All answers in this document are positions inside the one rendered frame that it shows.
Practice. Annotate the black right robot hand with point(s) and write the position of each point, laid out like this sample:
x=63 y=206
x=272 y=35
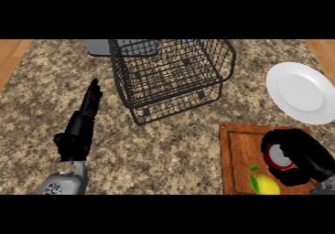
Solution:
x=306 y=155

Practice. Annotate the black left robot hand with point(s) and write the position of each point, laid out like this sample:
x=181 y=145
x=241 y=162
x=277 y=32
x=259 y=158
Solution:
x=77 y=134

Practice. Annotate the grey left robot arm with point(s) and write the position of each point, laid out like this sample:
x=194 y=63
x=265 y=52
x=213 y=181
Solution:
x=64 y=182

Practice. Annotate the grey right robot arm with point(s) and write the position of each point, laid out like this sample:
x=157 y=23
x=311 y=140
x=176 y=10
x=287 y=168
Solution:
x=327 y=186

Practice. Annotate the brown wooden cutting board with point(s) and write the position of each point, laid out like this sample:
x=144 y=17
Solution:
x=240 y=158

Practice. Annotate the yellow lemon with leaf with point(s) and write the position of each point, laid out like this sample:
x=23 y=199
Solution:
x=263 y=182

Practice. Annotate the white round plate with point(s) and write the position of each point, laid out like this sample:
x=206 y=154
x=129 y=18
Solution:
x=305 y=93

